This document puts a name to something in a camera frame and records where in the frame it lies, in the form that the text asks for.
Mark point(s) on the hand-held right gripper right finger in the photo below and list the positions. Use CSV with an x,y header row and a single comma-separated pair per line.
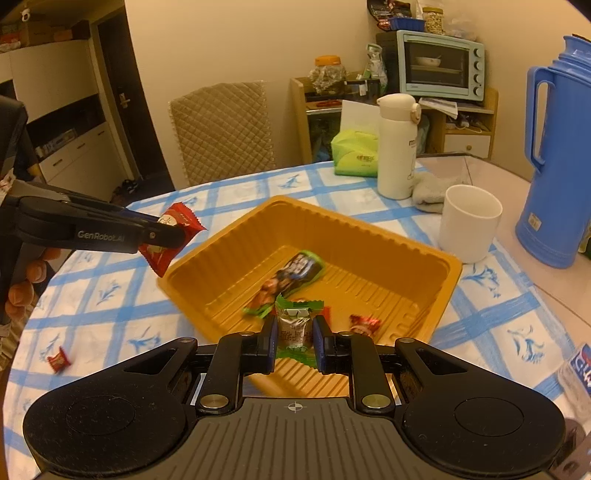
x,y
319,345

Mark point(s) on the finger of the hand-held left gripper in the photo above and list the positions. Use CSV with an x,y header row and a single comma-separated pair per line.
x,y
92,233
92,203

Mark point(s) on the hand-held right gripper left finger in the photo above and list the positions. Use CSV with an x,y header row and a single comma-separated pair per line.
x,y
271,344

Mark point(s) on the green candy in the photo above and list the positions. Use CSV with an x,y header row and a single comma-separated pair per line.
x,y
293,330

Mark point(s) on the small red candy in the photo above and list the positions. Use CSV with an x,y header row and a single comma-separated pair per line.
x,y
327,314

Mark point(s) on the dark red twisted candy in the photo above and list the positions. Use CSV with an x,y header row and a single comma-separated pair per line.
x,y
364,324

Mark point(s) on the red packet with white label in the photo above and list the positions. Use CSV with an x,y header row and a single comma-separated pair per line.
x,y
157,258

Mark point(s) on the dark peanut snack packet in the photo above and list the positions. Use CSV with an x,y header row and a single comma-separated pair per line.
x,y
291,274

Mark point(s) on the orange plastic tray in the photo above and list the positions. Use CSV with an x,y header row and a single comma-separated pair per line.
x,y
369,277

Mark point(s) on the person's left hand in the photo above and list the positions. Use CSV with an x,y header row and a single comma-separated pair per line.
x,y
37,272

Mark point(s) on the pair of shoes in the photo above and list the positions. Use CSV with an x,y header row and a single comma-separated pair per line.
x,y
125,189

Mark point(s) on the white cabinet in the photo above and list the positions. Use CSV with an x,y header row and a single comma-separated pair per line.
x,y
69,92

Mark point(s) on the cardboard boxes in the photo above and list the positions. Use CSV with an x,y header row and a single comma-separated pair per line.
x,y
46,33

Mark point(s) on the dark door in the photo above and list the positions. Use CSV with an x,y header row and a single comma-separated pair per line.
x,y
124,92

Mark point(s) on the beige quilted chair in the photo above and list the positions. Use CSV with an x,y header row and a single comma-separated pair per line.
x,y
221,134

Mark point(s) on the grey cloth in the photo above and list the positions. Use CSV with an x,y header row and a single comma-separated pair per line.
x,y
429,194

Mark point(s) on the green tissue pack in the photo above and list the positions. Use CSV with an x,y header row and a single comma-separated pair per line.
x,y
355,157

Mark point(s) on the white cup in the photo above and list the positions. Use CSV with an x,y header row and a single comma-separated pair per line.
x,y
468,221

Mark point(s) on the white thermos bottle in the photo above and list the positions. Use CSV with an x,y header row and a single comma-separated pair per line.
x,y
397,143

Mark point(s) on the wooden shelf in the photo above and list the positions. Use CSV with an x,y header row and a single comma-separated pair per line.
x,y
300,120

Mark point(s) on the blue and white pack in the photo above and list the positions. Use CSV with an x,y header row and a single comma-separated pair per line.
x,y
579,362

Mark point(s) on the stack of papers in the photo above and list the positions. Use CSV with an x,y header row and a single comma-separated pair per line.
x,y
438,107

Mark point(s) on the jar with orange lid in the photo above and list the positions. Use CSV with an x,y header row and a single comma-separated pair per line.
x,y
328,76

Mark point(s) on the green snack bag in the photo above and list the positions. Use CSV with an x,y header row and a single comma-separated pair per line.
x,y
586,244

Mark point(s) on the green and white bag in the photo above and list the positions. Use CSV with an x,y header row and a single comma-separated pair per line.
x,y
376,64

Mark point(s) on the light blue toaster oven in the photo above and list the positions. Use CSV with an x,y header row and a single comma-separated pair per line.
x,y
434,64

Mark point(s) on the blue thermos jug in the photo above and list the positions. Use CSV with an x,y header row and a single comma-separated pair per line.
x,y
558,152

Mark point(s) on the blue basket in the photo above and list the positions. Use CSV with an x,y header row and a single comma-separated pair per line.
x,y
406,24

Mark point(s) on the dark snack bag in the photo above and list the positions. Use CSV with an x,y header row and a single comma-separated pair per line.
x,y
385,9

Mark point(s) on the clear jar of nuts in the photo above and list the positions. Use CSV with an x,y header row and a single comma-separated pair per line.
x,y
433,19

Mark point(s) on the white security camera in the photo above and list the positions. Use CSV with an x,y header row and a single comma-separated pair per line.
x,y
26,15

